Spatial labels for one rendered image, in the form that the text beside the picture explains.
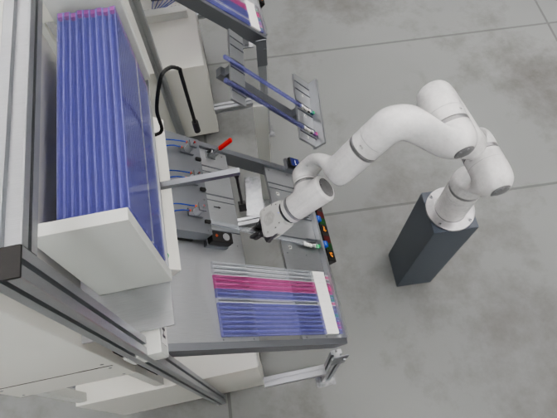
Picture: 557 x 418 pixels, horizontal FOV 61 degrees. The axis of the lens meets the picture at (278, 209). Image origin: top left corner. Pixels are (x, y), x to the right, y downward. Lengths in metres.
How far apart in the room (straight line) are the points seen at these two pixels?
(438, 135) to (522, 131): 2.03
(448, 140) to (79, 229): 0.86
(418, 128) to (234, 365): 1.06
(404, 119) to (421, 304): 1.50
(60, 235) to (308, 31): 2.86
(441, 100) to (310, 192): 0.44
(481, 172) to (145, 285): 1.07
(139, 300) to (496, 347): 1.93
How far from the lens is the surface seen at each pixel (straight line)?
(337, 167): 1.30
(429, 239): 1.98
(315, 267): 1.74
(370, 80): 3.23
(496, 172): 1.61
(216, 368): 1.80
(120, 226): 0.81
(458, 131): 1.25
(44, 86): 1.21
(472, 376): 2.56
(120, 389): 1.87
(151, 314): 1.07
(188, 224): 1.37
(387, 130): 1.21
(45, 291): 0.64
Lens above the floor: 2.39
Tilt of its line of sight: 64 degrees down
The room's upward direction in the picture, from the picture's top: 2 degrees counter-clockwise
